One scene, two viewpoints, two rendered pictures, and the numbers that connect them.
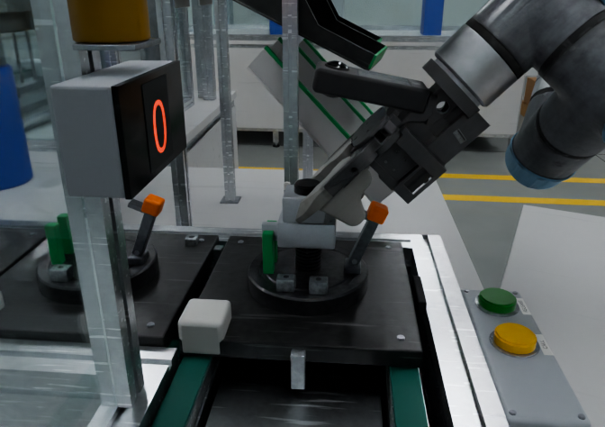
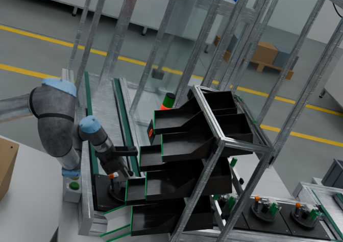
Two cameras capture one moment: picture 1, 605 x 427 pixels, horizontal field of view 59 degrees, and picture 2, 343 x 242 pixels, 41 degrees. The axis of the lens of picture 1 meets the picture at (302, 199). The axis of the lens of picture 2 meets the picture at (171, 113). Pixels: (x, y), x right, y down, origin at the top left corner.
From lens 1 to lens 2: 2.42 m
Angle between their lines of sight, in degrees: 125
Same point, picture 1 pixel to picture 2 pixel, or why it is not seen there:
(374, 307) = (104, 184)
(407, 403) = (96, 171)
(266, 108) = not seen: outside the picture
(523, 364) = not seen: hidden behind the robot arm
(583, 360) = (38, 206)
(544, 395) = not seen: hidden behind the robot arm
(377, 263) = (104, 199)
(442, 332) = (89, 180)
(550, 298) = (35, 231)
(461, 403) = (88, 166)
